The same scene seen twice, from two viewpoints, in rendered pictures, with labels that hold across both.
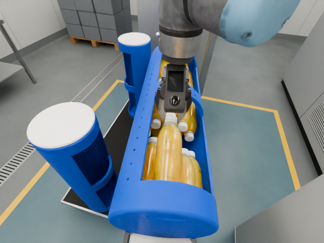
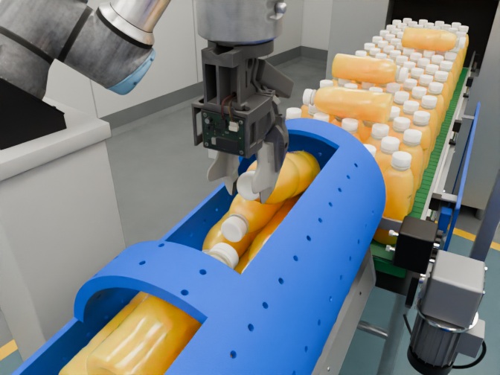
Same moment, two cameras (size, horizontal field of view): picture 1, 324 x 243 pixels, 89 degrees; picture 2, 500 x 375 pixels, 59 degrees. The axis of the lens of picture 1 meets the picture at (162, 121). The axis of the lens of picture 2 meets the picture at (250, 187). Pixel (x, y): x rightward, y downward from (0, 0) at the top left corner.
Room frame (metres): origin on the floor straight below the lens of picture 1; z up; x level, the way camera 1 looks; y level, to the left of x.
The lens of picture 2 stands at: (0.81, 0.19, 1.54)
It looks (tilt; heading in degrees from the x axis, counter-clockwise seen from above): 32 degrees down; 205
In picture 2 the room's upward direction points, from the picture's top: straight up
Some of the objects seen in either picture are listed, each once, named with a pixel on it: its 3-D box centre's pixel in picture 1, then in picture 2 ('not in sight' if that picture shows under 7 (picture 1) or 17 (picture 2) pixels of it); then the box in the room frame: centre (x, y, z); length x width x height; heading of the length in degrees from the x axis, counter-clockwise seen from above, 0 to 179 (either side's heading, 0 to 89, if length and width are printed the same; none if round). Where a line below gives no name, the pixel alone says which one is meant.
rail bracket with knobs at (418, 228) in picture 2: not in sight; (412, 246); (0.01, 0.19, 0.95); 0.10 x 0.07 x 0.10; 88
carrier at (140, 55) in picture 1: (138, 82); not in sight; (1.50, 0.28, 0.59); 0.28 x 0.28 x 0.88
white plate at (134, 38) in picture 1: (134, 38); not in sight; (1.50, 0.28, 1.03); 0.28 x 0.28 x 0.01
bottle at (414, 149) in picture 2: not in sight; (404, 175); (-0.20, 0.13, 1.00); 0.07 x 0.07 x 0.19
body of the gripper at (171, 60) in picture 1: (175, 74); (238, 94); (0.38, -0.03, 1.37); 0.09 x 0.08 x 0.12; 178
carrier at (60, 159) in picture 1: (90, 169); not in sight; (0.49, 0.45, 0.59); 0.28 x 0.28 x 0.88
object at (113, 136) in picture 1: (128, 142); not in sight; (1.09, 0.36, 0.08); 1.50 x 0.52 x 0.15; 167
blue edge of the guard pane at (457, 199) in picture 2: not in sight; (444, 209); (-0.58, 0.26, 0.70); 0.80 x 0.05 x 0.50; 178
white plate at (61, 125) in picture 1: (62, 122); not in sight; (0.49, 0.45, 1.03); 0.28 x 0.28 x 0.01
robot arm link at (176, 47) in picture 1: (177, 41); (242, 16); (0.38, -0.03, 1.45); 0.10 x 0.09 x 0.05; 88
